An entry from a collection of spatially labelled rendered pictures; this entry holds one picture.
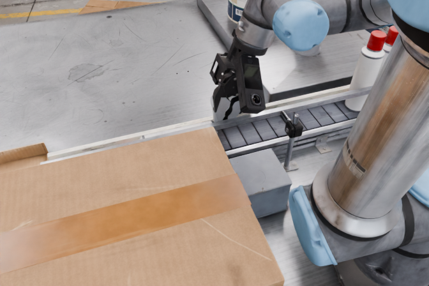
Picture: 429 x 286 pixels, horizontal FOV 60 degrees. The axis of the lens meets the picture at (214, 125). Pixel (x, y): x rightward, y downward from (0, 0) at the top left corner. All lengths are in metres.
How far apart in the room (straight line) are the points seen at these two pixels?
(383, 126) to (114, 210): 0.30
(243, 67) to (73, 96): 0.57
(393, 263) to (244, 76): 0.41
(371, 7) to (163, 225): 0.42
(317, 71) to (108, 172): 0.75
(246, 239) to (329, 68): 0.78
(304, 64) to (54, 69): 0.76
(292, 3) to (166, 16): 0.93
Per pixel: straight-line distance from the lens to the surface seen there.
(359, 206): 0.48
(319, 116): 0.95
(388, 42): 0.94
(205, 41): 1.30
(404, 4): 0.28
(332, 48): 1.22
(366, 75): 0.92
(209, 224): 0.43
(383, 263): 0.73
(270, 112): 0.81
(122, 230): 0.44
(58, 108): 1.10
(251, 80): 0.72
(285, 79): 1.05
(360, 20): 0.65
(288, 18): 0.58
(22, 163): 0.98
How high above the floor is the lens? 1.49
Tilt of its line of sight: 43 degrees down
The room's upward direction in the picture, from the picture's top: straight up
